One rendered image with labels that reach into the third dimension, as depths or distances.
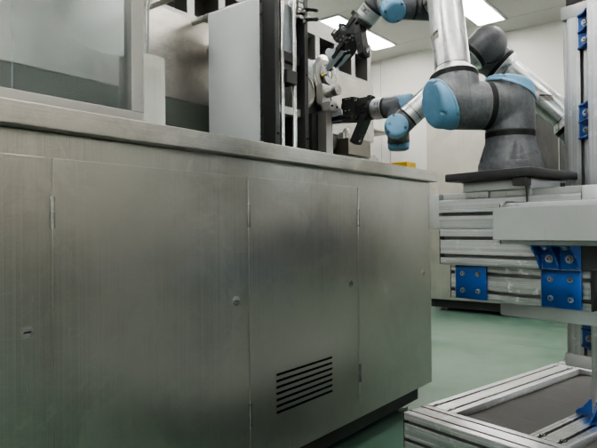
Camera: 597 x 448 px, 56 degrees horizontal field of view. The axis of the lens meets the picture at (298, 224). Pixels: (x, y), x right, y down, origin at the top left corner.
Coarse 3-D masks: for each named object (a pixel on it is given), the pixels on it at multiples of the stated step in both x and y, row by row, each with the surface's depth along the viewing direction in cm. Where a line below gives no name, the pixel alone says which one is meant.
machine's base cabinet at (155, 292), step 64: (0, 128) 91; (0, 192) 91; (64, 192) 99; (128, 192) 109; (192, 192) 122; (256, 192) 138; (320, 192) 159; (384, 192) 187; (0, 256) 90; (64, 256) 99; (128, 256) 109; (192, 256) 122; (256, 256) 138; (320, 256) 159; (384, 256) 187; (0, 320) 90; (64, 320) 99; (128, 320) 109; (192, 320) 122; (256, 320) 138; (320, 320) 158; (384, 320) 186; (0, 384) 90; (64, 384) 99; (128, 384) 109; (192, 384) 121; (256, 384) 137; (320, 384) 158; (384, 384) 186
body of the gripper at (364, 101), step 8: (368, 96) 200; (344, 104) 204; (352, 104) 202; (360, 104) 203; (368, 104) 198; (344, 112) 205; (352, 112) 202; (360, 112) 202; (368, 112) 198; (344, 120) 205; (352, 120) 205
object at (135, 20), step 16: (128, 0) 116; (128, 16) 116; (128, 32) 116; (128, 48) 116; (128, 64) 116; (128, 80) 116; (0, 96) 94; (16, 96) 96; (32, 96) 99; (48, 96) 101; (96, 112) 108; (112, 112) 111; (128, 112) 114
